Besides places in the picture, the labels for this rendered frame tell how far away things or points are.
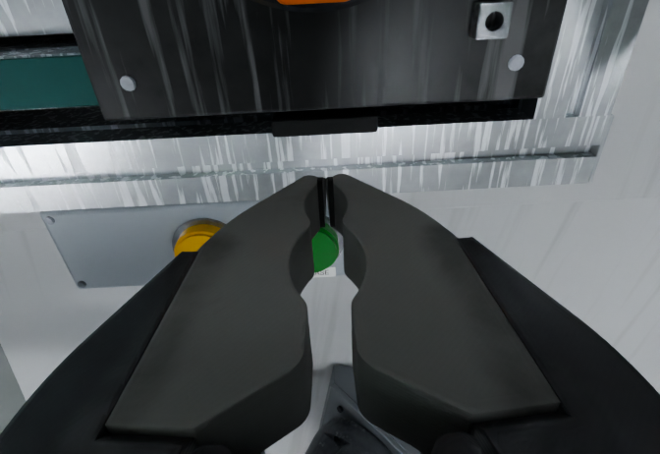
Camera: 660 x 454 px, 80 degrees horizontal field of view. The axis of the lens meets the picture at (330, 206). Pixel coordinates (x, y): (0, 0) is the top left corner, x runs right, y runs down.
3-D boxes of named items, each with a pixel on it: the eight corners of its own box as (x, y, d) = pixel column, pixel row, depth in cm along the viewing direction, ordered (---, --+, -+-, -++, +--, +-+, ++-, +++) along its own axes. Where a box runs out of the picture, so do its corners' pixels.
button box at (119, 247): (354, 229, 34) (360, 278, 29) (112, 242, 34) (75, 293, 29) (353, 155, 31) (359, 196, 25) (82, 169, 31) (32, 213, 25)
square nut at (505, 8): (500, 35, 20) (508, 38, 19) (467, 36, 20) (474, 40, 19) (506, -1, 19) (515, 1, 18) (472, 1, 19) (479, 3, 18)
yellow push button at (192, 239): (244, 259, 29) (239, 278, 27) (189, 262, 29) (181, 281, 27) (234, 214, 27) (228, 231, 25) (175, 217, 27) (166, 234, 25)
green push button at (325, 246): (339, 255, 29) (340, 273, 27) (284, 257, 29) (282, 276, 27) (337, 208, 27) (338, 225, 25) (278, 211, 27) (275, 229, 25)
